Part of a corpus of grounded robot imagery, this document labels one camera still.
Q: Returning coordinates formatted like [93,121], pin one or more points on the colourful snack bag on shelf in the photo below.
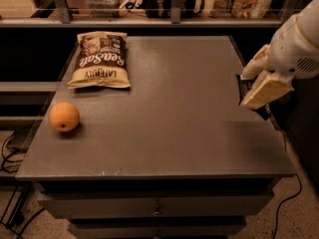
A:
[242,9]

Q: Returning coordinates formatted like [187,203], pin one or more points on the black rxbar chocolate bar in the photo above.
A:
[244,86]

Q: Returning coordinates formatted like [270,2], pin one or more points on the grey drawer cabinet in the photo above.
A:
[177,139]

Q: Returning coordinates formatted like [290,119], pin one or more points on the round metal drawer knob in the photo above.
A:
[157,212]

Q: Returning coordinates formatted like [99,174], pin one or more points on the orange fruit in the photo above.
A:
[64,117]

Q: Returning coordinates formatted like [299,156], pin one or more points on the black bag on shelf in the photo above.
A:
[163,8]

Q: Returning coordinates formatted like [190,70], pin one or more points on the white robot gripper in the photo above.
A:
[289,52]

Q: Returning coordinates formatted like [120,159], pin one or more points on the grey metal shelf rail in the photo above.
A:
[140,20]

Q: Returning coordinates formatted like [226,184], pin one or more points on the brown sea salt chip bag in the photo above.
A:
[101,61]

